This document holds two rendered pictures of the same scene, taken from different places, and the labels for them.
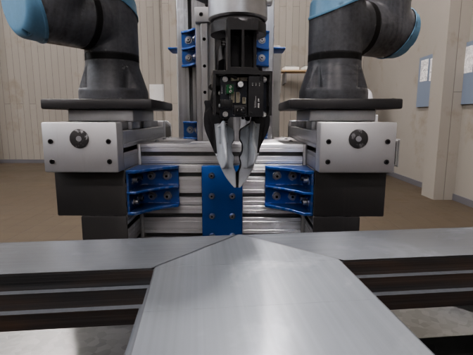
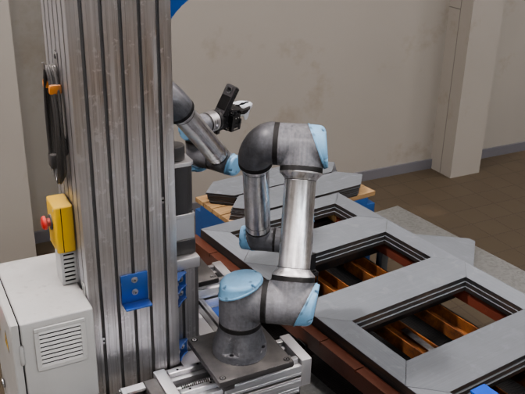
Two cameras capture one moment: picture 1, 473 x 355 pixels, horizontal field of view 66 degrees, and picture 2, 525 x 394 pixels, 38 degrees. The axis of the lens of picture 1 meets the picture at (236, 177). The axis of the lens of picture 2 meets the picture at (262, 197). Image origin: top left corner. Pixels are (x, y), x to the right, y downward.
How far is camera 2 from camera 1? 2.77 m
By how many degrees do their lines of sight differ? 112
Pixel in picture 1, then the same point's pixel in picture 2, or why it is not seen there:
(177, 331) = (370, 308)
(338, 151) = not seen: hidden behind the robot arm
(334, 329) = (352, 294)
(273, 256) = (326, 306)
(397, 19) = not seen: hidden behind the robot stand
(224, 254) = (333, 313)
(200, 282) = (351, 312)
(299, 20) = not seen: outside the picture
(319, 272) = (330, 298)
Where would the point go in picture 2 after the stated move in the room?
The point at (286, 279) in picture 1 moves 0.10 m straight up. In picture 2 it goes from (338, 302) to (340, 277)
